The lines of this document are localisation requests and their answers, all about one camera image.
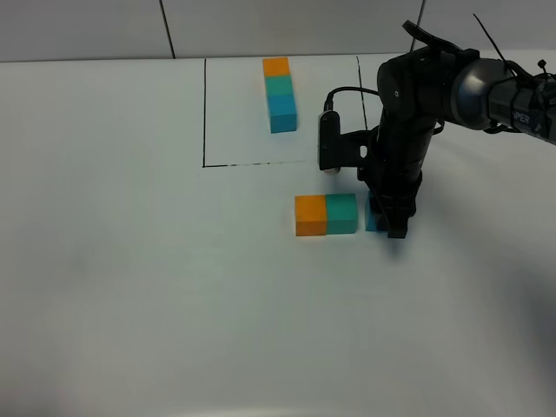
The template orange cube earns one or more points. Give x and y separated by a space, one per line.
276 66

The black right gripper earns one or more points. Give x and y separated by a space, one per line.
393 173

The template green cube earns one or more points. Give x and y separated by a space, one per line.
279 86

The template blue cube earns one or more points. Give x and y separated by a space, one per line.
282 114

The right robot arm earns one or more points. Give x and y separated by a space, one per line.
425 89

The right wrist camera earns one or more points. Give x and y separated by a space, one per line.
337 150

